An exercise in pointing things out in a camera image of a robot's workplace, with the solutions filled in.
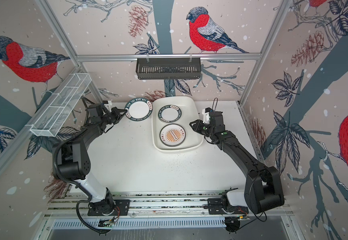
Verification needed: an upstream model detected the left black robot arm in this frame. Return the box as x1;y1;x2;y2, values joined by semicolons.
53;104;128;215

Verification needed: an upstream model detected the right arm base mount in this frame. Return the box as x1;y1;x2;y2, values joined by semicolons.
203;197;249;215

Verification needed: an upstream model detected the aluminium mounting rail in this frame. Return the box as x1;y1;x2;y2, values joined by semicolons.
45;191;294;218

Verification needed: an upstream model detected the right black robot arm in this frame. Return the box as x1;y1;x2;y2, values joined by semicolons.
190;108;285;215

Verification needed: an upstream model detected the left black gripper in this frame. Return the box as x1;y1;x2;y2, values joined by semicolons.
100;107;128;126

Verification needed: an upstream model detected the white plastic bin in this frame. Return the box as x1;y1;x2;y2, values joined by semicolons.
151;96;204;153

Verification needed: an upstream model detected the white mesh wall basket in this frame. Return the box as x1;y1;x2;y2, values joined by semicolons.
30;73;92;137

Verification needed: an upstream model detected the black wire wall shelf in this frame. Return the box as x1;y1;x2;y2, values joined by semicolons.
136;58;201;80

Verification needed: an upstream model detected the orange sunburst plate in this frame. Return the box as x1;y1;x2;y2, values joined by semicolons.
159;124;186;148

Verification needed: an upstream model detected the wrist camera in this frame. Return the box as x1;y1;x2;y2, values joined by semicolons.
202;108;213;124
103;100;112;112

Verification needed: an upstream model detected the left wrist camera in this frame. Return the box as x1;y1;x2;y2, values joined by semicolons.
103;100;112;112

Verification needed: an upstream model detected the green rim hao wei plate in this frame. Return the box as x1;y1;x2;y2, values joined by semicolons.
158;105;182;124

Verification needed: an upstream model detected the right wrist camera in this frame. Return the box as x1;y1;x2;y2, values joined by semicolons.
202;108;213;124

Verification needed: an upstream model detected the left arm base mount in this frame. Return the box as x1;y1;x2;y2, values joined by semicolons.
88;199;131;217

